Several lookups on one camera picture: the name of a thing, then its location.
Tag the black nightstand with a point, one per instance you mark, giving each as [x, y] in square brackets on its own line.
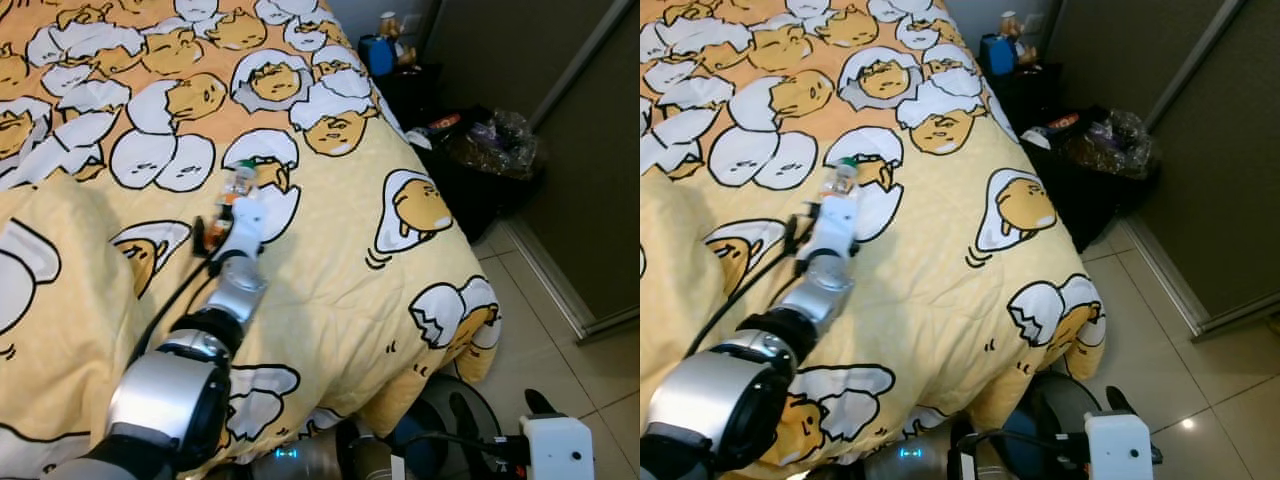
[1030, 95]
[410, 95]

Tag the red and white wrapper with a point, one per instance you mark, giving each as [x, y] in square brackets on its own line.
[440, 124]
[1060, 123]

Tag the dark sliding wardrobe door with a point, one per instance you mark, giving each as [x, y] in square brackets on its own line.
[1220, 190]
[1110, 45]
[600, 190]

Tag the clear plastic bottle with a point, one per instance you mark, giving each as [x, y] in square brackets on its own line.
[838, 180]
[240, 182]

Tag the yellow cartoon egg print bedspread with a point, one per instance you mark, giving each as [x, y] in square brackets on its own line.
[330, 290]
[940, 300]

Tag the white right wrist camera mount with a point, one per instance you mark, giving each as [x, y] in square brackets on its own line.
[1120, 447]
[555, 447]

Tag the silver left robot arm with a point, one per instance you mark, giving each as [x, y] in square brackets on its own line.
[165, 400]
[700, 400]

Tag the black trash bin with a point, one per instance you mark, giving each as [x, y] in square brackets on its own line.
[1090, 200]
[480, 195]

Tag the grey floor door track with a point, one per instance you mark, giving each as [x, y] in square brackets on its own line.
[1180, 295]
[560, 292]

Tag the crumpled clear plastic bag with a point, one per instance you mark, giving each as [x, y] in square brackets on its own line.
[1112, 140]
[497, 140]

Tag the grey robot torso and legs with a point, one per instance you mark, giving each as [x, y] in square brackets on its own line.
[330, 460]
[900, 465]

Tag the small blue box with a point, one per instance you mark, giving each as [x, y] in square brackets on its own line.
[998, 53]
[378, 55]

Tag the small brown figurine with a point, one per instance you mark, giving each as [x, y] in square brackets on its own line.
[1016, 30]
[396, 30]

